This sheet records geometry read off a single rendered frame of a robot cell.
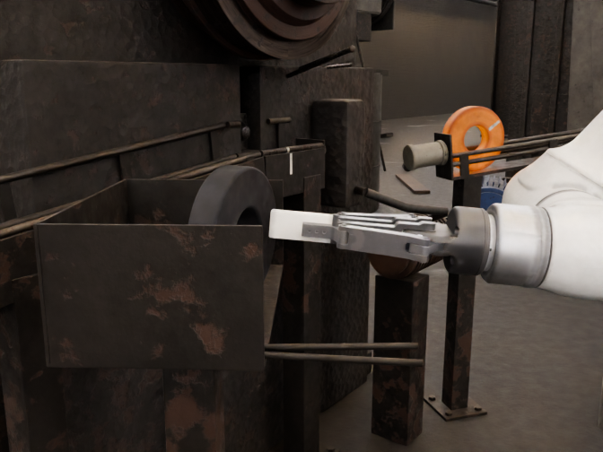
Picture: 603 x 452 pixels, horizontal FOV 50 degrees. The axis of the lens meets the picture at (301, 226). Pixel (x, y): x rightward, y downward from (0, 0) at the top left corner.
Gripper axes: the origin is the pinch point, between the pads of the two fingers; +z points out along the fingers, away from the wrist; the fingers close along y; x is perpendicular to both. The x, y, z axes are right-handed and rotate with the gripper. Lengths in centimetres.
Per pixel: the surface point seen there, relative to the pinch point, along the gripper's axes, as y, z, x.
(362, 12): 855, -39, 110
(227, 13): 42, 16, 26
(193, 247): -15.4, 9.0, 0.7
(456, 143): 84, -33, 4
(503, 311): 160, -74, -62
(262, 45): 49, 11, 21
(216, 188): -5.9, 8.8, 4.4
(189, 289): -15.3, 9.2, -3.2
